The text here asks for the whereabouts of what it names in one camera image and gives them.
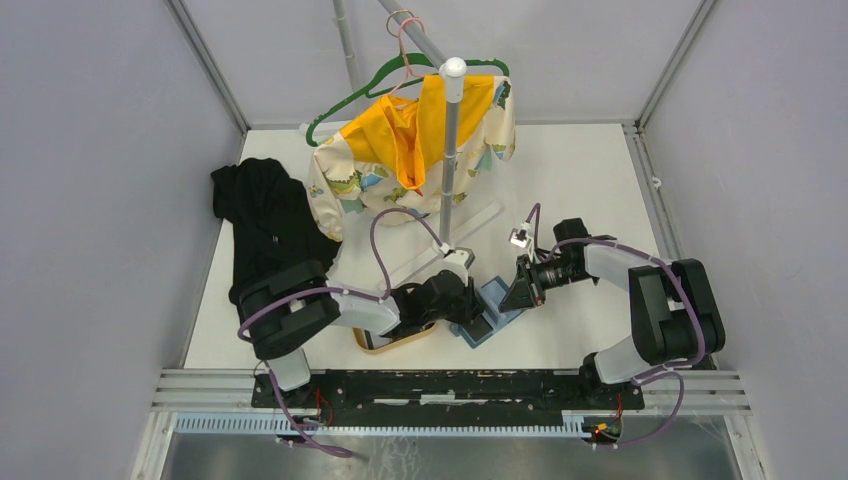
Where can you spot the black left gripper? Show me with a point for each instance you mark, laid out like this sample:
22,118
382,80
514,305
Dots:
469,304

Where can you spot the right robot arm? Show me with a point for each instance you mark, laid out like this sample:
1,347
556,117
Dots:
673,317

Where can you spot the white clothes rack stand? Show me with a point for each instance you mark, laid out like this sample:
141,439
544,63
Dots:
452,73

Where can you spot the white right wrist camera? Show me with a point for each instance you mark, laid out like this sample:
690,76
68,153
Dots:
521,236

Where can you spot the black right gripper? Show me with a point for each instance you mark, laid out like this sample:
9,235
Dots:
524,292

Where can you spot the yellow box of cards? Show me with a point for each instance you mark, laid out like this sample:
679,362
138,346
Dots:
374,345

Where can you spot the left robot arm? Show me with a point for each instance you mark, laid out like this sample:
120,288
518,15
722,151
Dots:
279,314

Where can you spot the white slotted cable duct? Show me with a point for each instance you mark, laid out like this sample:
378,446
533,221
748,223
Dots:
277,424

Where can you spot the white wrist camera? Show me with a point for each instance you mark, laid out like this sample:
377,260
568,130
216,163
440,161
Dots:
458,261
521,236

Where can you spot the yellow dinosaur print shirt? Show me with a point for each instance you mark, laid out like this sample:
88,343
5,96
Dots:
391,155

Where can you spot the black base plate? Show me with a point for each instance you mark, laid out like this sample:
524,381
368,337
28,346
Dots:
459,398

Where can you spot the pink clothes hanger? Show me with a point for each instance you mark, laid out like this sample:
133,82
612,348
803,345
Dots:
410,76

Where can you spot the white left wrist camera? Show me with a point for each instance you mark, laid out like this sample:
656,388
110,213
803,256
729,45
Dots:
458,261

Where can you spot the black garment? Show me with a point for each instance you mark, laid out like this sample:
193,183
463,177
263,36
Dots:
273,226

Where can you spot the green clothes hanger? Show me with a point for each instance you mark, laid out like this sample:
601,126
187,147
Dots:
394,64

